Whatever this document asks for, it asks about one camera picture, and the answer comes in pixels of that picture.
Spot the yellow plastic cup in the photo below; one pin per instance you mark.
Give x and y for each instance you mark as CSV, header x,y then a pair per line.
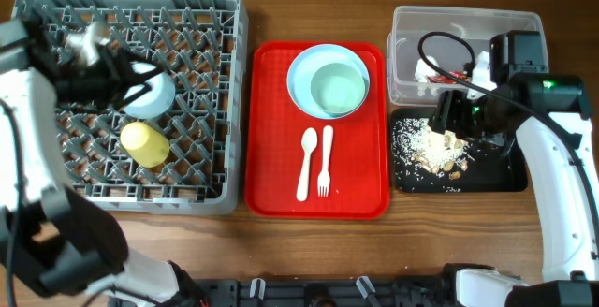
x,y
145,145

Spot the grey dishwasher rack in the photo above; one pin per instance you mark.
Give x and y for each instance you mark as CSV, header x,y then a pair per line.
x,y
202,46

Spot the red snack wrapper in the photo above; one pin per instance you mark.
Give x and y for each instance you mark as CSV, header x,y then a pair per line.
x,y
442,79

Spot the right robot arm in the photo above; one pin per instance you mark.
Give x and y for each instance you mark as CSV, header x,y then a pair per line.
x,y
550,118

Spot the black waste tray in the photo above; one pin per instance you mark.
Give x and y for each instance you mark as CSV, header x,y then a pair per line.
x,y
500,169

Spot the green bowl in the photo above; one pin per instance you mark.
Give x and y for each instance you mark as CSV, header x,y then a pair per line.
x,y
338,88

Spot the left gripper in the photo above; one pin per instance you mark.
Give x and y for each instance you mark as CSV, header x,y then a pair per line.
x,y
115,86

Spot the white plastic fork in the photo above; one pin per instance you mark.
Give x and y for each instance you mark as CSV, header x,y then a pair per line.
x,y
323,181

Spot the white plastic spoon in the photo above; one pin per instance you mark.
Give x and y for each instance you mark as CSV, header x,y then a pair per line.
x,y
308,144

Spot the white napkin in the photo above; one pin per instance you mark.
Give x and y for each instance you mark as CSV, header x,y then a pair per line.
x,y
425,76

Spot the red plastic tray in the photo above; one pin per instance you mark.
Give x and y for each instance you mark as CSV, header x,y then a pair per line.
x,y
359,163

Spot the clear plastic bin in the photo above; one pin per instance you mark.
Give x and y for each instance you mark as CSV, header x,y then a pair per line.
x,y
476,26

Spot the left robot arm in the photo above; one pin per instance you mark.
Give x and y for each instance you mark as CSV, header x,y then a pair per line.
x,y
54,240

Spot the rice and food scraps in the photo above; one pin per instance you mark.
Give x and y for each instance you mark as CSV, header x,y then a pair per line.
x,y
424,160

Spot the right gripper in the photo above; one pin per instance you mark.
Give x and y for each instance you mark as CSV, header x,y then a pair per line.
x,y
446,113

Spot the light blue saucer bowl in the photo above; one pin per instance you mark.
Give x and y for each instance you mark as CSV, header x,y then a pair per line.
x,y
155,102

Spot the light blue plate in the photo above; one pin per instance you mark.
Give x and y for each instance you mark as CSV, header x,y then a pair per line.
x,y
303,67

